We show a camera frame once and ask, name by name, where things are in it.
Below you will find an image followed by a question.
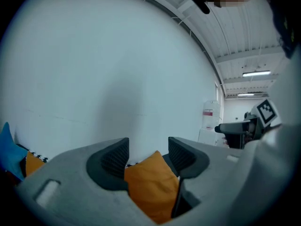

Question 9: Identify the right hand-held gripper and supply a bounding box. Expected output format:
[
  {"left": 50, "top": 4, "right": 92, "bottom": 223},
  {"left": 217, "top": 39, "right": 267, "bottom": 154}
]
[{"left": 214, "top": 98, "right": 282, "bottom": 149}]

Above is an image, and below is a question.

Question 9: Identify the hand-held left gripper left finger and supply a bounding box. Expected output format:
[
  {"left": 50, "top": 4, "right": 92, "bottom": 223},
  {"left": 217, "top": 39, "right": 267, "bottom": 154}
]
[{"left": 14, "top": 137, "right": 151, "bottom": 226}]

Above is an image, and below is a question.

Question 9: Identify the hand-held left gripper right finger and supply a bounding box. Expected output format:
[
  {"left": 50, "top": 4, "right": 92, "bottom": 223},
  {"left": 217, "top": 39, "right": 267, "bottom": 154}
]
[{"left": 168, "top": 137, "right": 243, "bottom": 218}]

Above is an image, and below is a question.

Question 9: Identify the orange pillow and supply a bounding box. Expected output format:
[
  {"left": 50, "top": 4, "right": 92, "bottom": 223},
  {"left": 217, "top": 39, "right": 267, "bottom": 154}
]
[
  {"left": 124, "top": 150, "right": 181, "bottom": 225},
  {"left": 25, "top": 151, "right": 46, "bottom": 177}
]

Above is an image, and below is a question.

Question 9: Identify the blue pillow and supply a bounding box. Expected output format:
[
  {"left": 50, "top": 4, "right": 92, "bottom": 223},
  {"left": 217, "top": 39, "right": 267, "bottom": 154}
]
[{"left": 0, "top": 122, "right": 28, "bottom": 181}]

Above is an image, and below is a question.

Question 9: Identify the clear container with red label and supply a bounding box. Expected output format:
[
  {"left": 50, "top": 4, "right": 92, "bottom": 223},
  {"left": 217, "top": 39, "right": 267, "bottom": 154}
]
[{"left": 202, "top": 99, "right": 222, "bottom": 129}]

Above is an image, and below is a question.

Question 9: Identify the person's black printed shirt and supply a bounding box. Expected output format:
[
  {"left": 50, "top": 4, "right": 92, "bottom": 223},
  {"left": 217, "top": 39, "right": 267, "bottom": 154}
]
[{"left": 269, "top": 0, "right": 301, "bottom": 60}]

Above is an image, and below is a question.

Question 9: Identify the black head-worn camera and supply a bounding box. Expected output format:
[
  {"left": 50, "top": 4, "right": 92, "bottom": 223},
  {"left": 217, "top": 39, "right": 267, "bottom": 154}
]
[{"left": 187, "top": 0, "right": 211, "bottom": 15}]

